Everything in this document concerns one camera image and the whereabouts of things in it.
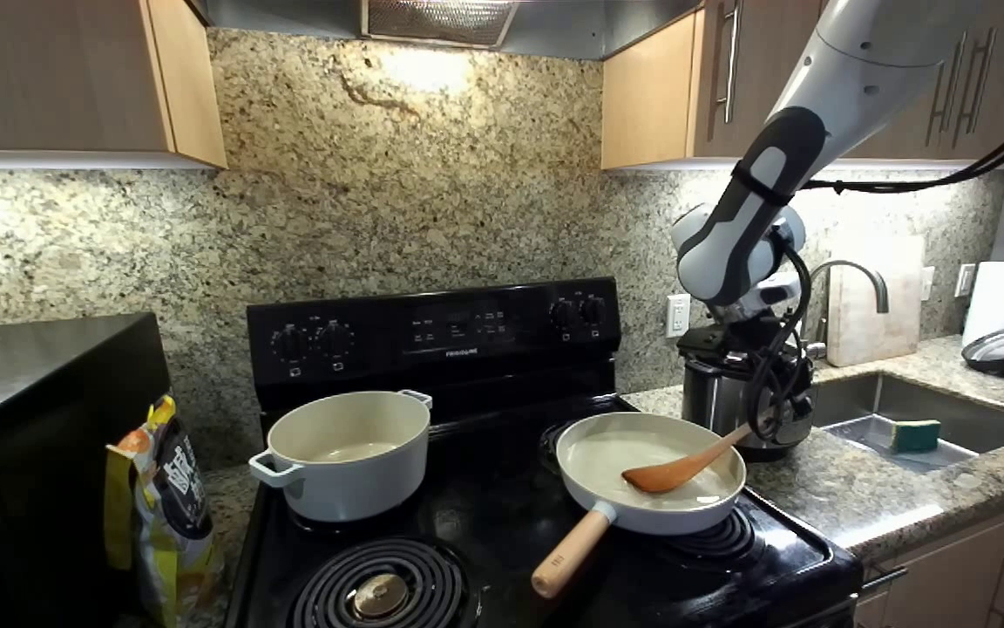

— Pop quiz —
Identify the white two-handled pot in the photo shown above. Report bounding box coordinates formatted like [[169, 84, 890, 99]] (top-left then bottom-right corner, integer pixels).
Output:
[[248, 388, 437, 528]]

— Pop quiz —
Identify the white frying pan wooden handle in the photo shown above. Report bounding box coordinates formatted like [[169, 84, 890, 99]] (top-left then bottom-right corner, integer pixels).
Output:
[[530, 408, 754, 605]]

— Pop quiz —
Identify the wooden base cabinet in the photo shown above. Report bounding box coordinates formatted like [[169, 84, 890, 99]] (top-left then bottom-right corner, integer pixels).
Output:
[[850, 485, 1004, 628]]

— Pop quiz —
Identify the steel kitchen sink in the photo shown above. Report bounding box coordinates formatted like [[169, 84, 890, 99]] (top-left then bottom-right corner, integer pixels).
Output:
[[809, 371, 1004, 473]]

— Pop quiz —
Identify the wooden cooking spatula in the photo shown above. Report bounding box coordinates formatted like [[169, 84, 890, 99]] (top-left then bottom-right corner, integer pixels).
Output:
[[620, 421, 758, 498]]

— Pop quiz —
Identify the wooden upper cabinet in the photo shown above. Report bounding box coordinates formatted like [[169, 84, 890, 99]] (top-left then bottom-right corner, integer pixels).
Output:
[[600, 0, 1004, 173], [0, 0, 230, 173]]

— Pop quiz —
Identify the black microwave oven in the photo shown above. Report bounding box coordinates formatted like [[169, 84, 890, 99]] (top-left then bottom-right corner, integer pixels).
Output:
[[0, 310, 176, 628]]

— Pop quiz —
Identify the green yellow sponge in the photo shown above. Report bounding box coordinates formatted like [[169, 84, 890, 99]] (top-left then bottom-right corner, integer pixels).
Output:
[[887, 414, 944, 456]]

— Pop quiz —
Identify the stainless steel pressure cooker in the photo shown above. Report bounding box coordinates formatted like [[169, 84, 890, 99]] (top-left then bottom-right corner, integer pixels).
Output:
[[679, 334, 822, 460]]

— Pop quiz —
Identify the pale cutting board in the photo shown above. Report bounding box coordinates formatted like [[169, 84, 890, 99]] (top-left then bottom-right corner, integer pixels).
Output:
[[825, 231, 929, 371]]

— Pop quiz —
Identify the black electric stove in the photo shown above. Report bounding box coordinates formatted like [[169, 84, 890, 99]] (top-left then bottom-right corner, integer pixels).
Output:
[[222, 277, 865, 628]]

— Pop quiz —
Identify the steel range hood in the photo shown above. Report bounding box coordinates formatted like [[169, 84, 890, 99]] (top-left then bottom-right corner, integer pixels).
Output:
[[185, 0, 708, 63]]

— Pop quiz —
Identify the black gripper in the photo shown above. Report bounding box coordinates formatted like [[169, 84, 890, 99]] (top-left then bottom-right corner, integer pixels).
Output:
[[675, 318, 816, 451]]

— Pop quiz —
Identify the yellow black snack bag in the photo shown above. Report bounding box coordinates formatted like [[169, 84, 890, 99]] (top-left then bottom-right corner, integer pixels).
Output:
[[100, 389, 230, 628]]

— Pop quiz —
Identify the chrome sink faucet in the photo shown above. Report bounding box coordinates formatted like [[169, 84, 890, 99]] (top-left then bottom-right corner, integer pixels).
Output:
[[802, 256, 893, 356]]

